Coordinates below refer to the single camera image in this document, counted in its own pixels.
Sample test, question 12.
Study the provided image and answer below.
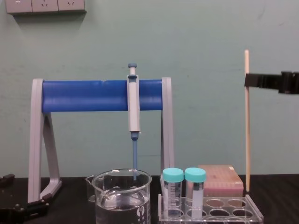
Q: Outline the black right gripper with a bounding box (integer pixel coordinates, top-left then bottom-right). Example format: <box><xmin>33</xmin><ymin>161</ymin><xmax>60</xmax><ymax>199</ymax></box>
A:
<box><xmin>244</xmin><ymin>70</ymin><xmax>299</xmax><ymax>95</ymax></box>

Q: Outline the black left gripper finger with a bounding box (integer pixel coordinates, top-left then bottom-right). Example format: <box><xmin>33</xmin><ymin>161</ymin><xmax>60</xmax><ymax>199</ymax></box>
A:
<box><xmin>0</xmin><ymin>194</ymin><xmax>51</xmax><ymax>222</ymax></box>
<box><xmin>0</xmin><ymin>174</ymin><xmax>15</xmax><ymax>188</ymax></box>

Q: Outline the cream rod thermometer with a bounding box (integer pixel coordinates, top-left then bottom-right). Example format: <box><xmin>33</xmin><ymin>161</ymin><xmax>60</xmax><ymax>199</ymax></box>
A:
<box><xmin>243</xmin><ymin>49</ymin><xmax>252</xmax><ymax>194</ymax></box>

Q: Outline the small glass beaker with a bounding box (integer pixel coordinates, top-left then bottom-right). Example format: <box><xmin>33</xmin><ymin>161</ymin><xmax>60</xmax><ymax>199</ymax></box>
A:
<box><xmin>85</xmin><ymin>175</ymin><xmax>99</xmax><ymax>203</ymax></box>

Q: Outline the large glass beaker with water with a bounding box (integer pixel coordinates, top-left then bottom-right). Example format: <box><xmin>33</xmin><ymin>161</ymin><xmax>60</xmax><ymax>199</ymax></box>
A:
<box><xmin>91</xmin><ymin>168</ymin><xmax>153</xmax><ymax>224</ymax></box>

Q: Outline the teal-capped white-filled sample tube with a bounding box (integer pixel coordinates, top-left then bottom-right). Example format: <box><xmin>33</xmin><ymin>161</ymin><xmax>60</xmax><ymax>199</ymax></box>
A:
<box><xmin>184</xmin><ymin>167</ymin><xmax>207</xmax><ymax>219</ymax></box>

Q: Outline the clear acrylic test tube rack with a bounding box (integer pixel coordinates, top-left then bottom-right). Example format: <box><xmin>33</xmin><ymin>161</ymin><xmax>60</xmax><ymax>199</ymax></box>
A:
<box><xmin>157</xmin><ymin>175</ymin><xmax>264</xmax><ymax>224</ymax></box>

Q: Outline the teal-capped clear sample tube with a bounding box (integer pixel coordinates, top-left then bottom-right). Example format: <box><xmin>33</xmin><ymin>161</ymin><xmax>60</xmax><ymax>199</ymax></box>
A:
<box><xmin>162</xmin><ymin>167</ymin><xmax>185</xmax><ymax>217</ymax></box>

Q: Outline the pink pipette tip box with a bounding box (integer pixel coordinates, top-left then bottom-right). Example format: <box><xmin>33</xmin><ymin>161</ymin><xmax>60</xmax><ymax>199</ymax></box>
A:
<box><xmin>198</xmin><ymin>164</ymin><xmax>245</xmax><ymax>199</ymax></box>

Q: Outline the grey and blue pipette stand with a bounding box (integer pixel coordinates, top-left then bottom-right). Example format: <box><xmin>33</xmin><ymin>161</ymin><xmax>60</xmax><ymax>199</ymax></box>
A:
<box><xmin>27</xmin><ymin>77</ymin><xmax>176</xmax><ymax>204</ymax></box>

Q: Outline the grey wall socket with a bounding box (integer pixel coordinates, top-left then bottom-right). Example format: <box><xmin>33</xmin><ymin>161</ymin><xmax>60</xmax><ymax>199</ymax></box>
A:
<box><xmin>57</xmin><ymin>0</ymin><xmax>86</xmax><ymax>12</ymax></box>
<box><xmin>5</xmin><ymin>0</ymin><xmax>33</xmax><ymax>14</ymax></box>
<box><xmin>31</xmin><ymin>0</ymin><xmax>59</xmax><ymax>13</ymax></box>

